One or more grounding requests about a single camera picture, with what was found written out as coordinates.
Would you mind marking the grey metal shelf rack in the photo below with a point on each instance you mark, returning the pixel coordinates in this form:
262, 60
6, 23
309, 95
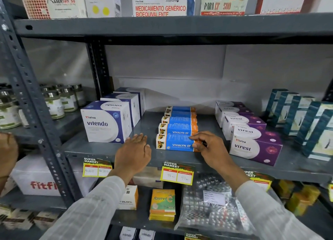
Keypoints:
156, 26

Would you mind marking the person's left little finger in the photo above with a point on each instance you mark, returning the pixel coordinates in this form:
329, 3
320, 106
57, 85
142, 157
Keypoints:
127, 141

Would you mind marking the blue orange medicine box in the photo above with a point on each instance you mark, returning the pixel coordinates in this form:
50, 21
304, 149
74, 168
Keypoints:
178, 129
180, 108
180, 114
174, 143
179, 121

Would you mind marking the person's right thumb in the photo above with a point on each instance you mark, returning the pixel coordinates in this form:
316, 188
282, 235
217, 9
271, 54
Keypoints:
203, 145

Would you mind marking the person's left thumb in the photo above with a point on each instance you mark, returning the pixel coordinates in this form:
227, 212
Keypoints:
149, 150

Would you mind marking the white paper label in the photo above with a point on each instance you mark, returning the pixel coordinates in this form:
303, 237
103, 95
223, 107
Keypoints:
213, 197

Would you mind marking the yellow orange tablet box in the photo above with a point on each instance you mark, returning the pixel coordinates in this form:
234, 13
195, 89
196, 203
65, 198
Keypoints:
162, 200
161, 217

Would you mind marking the beige cardboard box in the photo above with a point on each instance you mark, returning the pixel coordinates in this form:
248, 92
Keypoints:
149, 178

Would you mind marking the group of green-label jars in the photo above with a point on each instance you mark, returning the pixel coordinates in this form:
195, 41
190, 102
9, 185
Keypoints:
54, 105

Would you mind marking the yellow price tag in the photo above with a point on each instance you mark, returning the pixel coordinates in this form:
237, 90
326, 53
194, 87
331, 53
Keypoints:
195, 236
96, 168
177, 173
260, 180

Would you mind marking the yellow green small box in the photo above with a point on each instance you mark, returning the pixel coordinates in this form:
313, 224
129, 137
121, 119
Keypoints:
285, 189
298, 203
311, 193

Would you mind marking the person's left hand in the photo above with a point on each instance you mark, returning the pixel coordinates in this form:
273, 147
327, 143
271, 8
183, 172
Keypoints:
131, 156

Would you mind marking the white box red grid print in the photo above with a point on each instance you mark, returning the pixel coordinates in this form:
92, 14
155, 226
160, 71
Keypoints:
52, 5

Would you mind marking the person's right forearm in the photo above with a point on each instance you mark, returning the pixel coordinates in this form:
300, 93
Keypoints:
270, 213

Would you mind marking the clear bag of blister packs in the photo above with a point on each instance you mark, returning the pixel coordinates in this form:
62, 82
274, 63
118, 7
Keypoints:
208, 216

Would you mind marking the purple white flower box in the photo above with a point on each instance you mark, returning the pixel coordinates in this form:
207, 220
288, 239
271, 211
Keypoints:
255, 146
234, 109
229, 103
242, 120

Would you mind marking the white blue supplement box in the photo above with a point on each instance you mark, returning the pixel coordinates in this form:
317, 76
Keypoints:
104, 125
128, 104
139, 96

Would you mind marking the person's left forearm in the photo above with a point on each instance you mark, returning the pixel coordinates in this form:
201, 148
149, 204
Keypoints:
88, 211

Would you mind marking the white box yellow dots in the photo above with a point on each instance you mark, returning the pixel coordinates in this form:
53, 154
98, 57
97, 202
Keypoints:
101, 3

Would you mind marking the teal cream tall box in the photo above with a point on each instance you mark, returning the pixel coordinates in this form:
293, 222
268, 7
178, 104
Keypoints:
308, 122
320, 141
281, 109
273, 101
295, 117

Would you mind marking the person's right hand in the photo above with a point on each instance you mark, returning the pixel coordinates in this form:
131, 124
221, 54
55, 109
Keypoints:
214, 151

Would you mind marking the white box red lettering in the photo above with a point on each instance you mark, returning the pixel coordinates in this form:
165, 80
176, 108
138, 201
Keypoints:
158, 1

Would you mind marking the person's left middle finger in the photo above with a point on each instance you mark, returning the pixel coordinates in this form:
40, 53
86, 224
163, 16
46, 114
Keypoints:
140, 137

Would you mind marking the brown white packet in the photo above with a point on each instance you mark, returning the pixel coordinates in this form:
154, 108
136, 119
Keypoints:
18, 219
4, 213
45, 221

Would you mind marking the white box blue red stripes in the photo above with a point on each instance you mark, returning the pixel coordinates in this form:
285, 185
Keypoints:
223, 0

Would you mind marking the large white box red letters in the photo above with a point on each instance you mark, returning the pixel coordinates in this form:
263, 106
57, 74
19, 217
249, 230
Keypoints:
33, 180

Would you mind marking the small white supplement box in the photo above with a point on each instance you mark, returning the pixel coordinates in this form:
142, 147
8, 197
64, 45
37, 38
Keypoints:
146, 235
127, 234

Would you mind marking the small white orange box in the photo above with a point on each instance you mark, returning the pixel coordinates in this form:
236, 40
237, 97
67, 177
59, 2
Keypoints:
128, 198

